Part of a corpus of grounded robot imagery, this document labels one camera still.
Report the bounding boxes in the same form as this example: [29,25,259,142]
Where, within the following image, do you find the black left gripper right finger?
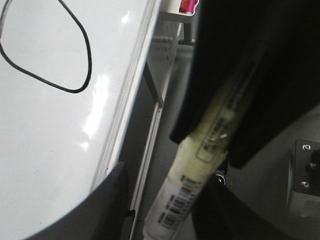
[192,177,292,240]

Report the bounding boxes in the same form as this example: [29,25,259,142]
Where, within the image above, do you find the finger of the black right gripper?
[170,0,265,144]
[229,0,320,169]

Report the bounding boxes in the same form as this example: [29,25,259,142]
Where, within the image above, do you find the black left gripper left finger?
[28,161,133,240]

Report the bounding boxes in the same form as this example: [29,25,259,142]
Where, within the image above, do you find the white black whiteboard marker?
[143,60,257,240]

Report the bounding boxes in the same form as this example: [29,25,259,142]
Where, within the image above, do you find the pink red markers in tray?
[179,0,198,15]

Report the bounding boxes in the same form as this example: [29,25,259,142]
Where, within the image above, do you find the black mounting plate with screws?
[293,139,320,197]

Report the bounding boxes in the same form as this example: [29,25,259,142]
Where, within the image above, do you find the grey metal stand frame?
[120,12,194,240]

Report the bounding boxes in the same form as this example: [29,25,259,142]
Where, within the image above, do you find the white whiteboard with aluminium frame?
[0,0,161,240]

